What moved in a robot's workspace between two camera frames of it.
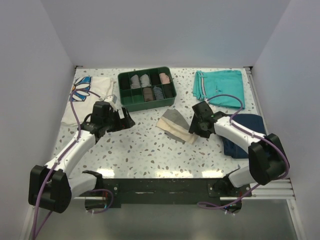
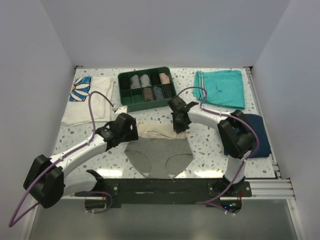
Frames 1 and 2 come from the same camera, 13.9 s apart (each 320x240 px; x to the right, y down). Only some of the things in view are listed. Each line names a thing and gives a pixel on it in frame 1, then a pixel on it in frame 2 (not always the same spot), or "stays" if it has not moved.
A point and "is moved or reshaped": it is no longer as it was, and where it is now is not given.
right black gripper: (193, 128) -> (179, 129)
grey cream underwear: (173, 125) is moved or reshaped
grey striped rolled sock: (134, 82) stays
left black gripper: (125, 123) -> (132, 134)
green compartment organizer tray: (146, 89) stays
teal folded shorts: (209, 83) stays
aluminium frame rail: (276, 189) stays
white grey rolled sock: (144, 81) stays
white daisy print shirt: (86, 91) stays
